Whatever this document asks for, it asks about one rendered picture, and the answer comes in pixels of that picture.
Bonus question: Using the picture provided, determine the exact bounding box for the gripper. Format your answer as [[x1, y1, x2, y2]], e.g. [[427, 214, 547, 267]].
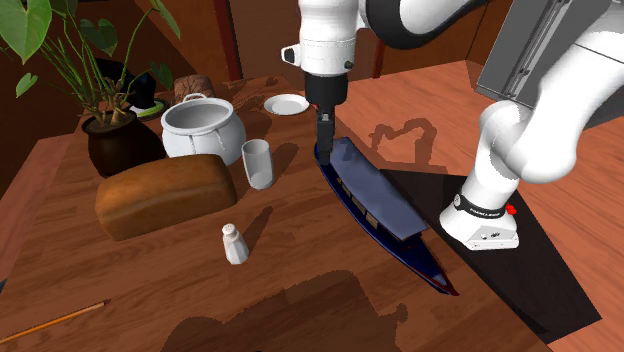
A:
[[304, 71, 350, 165]]

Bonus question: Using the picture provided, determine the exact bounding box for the white small plate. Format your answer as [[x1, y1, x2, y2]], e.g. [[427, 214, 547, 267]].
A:
[[263, 93, 311, 117]]

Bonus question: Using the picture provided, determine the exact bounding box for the white cup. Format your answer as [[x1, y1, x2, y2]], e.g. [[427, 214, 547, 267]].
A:
[[241, 138, 276, 191]]

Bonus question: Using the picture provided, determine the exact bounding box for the dark blue model boat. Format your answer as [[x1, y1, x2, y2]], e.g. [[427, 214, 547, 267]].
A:
[[313, 136, 460, 297]]

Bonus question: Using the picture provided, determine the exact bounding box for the white round pot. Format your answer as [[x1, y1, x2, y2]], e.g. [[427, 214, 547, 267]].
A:
[[160, 92, 248, 167]]

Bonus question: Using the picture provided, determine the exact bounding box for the white salt shaker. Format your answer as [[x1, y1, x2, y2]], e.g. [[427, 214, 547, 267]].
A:
[[221, 223, 251, 266]]

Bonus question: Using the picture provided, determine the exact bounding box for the green rimmed plate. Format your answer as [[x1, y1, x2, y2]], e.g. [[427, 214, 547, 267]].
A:
[[128, 97, 171, 120]]

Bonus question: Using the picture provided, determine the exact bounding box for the brown bread loaf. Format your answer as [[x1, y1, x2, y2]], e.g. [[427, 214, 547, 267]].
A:
[[94, 153, 239, 243]]

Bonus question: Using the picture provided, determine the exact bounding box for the black round object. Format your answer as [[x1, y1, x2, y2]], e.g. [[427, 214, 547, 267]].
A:
[[95, 57, 158, 111]]

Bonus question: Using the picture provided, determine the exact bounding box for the green plant in dark pot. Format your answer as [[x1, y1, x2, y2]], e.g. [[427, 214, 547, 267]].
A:
[[0, 0, 182, 179]]

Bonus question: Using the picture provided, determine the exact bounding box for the grey metal cabinet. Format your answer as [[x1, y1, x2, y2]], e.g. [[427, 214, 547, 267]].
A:
[[475, 0, 624, 129]]

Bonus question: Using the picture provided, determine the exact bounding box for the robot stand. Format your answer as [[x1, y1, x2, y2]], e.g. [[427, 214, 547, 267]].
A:
[[380, 167, 603, 345]]

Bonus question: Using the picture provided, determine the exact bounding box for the yellow pencil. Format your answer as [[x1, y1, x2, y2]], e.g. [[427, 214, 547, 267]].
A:
[[0, 299, 111, 345]]

